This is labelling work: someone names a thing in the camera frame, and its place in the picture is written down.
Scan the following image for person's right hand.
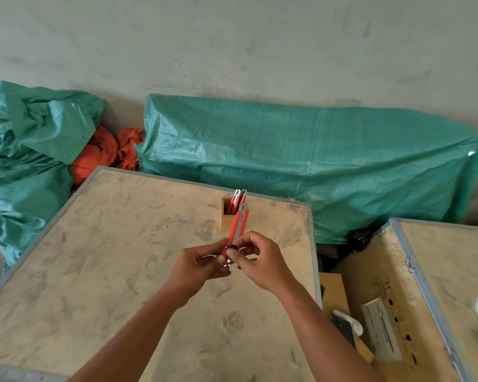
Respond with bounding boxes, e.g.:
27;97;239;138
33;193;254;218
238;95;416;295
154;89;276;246
225;231;300;296

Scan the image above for person's left hand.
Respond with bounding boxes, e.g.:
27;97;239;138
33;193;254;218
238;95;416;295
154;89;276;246
168;238;232;302

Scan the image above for red utility knife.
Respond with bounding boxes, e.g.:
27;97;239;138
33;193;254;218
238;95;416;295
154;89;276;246
222;203;250;269

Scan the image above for person's right forearm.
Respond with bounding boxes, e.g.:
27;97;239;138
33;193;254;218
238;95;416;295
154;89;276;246
278;279;385;382

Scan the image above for person's left forearm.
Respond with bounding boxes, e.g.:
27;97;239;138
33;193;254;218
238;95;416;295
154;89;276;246
67;283;193;382

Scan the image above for small wooden holder box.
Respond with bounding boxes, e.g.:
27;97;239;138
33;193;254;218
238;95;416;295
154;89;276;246
220;196;248;232

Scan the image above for bundle of red cutters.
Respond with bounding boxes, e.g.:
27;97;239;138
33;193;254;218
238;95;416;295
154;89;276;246
227;189;248;216

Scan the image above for brown wooden board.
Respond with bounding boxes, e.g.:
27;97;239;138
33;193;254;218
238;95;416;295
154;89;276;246
318;272;376;366

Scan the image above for large plywood crate, metal edges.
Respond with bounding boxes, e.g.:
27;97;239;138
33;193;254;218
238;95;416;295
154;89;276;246
0;166;323;382

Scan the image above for long green tarp-covered bundle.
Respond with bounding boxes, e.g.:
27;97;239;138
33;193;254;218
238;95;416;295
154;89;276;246
135;94;478;245

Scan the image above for black plastic bag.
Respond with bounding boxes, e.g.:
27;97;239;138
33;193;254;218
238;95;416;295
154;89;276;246
347;228;378;252

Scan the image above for black flat device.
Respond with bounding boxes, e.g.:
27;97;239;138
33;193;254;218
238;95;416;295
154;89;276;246
331;317;357;350

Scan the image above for orange cloth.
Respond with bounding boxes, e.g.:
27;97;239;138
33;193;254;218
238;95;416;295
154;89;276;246
71;125;146;186

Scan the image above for white paper label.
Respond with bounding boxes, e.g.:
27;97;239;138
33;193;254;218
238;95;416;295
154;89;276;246
361;297;404;363

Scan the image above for plywood crate with latches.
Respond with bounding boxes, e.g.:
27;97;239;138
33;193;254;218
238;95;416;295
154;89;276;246
331;217;478;382

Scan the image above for crumpled green tarp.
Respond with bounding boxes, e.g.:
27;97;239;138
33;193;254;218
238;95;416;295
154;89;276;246
0;80;105;275

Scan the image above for white plastic handle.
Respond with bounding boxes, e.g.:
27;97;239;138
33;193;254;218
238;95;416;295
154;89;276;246
332;309;364;337

